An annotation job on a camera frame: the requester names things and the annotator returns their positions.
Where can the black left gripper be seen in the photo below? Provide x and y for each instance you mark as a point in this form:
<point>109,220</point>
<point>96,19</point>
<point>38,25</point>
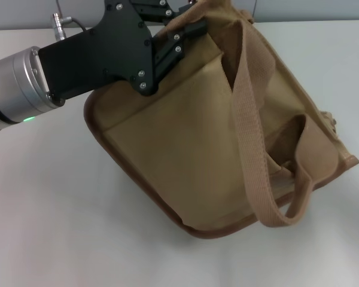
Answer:
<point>107,56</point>

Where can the khaki canvas food bag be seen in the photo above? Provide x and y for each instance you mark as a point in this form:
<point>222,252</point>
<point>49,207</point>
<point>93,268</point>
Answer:
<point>197,155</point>

